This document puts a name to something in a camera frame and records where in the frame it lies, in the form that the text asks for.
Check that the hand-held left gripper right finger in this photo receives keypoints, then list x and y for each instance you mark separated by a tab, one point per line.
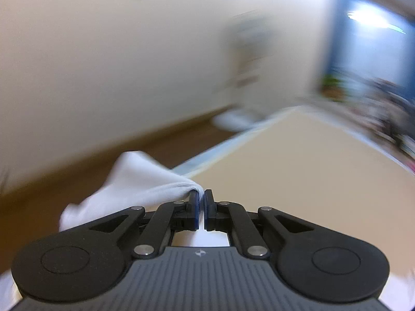
207	208

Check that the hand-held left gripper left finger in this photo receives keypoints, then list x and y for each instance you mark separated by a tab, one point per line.
195	208

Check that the white small shirt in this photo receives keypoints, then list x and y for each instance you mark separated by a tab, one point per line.
139	181

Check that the light bed sheet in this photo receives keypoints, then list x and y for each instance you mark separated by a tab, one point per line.
227	145

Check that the beige bed mat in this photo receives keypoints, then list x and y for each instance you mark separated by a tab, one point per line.
308	175

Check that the white standing fan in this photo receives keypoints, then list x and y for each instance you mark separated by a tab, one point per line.
249	42

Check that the potted green plant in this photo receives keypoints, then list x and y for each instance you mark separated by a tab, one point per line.
331	82

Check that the blue curtain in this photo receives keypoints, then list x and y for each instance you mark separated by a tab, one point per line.
334	32

